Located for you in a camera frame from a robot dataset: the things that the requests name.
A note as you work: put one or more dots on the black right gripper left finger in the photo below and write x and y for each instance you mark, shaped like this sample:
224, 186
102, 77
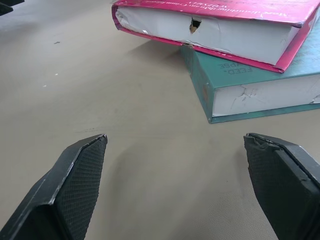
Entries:
67, 187

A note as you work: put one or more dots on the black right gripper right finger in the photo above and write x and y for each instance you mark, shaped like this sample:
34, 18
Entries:
282, 185

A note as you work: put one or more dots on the teal hardcover book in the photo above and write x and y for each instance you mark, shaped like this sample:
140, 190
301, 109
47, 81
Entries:
250, 85

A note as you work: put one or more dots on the pink hardcover book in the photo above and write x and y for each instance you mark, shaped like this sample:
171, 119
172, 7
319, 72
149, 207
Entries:
225, 27

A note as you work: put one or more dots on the black object at table edge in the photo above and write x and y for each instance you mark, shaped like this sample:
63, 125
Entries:
5, 6

